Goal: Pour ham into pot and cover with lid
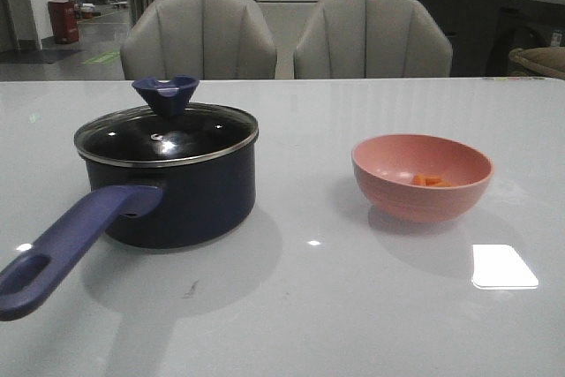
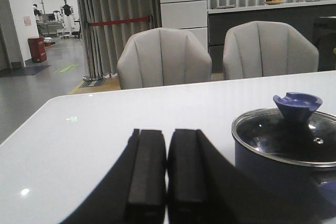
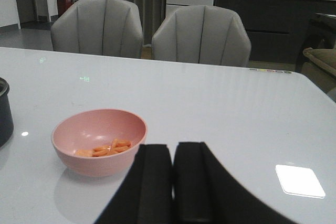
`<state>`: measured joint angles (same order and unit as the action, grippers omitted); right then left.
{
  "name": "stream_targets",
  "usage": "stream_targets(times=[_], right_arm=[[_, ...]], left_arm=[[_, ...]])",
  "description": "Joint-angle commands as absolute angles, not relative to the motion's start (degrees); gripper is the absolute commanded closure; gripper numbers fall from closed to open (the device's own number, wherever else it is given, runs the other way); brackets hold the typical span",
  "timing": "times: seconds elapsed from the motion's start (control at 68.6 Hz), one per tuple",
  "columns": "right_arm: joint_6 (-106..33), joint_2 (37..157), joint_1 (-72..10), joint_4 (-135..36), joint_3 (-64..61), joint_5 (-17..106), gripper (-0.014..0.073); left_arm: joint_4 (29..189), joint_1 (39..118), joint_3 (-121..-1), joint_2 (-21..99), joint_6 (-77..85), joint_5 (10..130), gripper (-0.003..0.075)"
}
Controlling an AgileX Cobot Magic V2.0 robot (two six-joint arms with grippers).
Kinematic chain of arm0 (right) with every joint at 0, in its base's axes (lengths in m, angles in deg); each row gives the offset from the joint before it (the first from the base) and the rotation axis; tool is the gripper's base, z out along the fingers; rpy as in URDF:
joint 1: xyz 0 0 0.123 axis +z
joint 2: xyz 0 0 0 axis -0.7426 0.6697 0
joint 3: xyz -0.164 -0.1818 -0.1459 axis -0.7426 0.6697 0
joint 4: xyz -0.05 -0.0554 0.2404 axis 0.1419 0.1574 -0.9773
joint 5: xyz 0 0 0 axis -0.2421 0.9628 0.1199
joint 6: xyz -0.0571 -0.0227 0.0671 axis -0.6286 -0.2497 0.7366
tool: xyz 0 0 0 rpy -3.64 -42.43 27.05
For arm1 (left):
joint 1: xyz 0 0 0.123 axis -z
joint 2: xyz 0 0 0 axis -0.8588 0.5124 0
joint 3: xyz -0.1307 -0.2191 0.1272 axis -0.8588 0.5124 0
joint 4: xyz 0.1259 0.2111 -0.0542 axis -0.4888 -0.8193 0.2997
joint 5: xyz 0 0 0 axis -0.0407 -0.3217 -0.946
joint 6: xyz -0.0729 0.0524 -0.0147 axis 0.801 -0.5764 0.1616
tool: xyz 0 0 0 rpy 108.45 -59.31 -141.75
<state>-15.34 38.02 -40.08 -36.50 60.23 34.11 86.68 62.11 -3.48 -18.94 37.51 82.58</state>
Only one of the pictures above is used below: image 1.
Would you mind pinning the glass lid blue knob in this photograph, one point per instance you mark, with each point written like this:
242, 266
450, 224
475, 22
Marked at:
169, 130

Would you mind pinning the pink bowl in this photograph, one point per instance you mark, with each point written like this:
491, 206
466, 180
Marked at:
384, 167

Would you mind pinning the orange ham slices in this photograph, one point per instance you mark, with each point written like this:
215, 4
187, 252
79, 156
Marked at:
427, 180

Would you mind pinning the dark blue saucepan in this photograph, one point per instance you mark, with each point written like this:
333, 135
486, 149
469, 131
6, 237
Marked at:
155, 208

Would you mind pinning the left grey upholstered chair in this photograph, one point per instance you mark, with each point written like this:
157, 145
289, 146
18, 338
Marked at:
207, 39

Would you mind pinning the grey upholstered chair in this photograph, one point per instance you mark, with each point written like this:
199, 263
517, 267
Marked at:
371, 39
207, 39

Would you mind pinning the right grey upholstered chair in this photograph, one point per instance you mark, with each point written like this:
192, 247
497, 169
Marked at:
371, 39

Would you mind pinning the red trash bin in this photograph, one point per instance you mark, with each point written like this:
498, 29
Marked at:
63, 21

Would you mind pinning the dark washing machine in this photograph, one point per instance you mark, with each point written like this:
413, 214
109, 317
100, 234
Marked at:
524, 24

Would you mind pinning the beige sofa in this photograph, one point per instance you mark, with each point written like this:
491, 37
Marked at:
542, 62

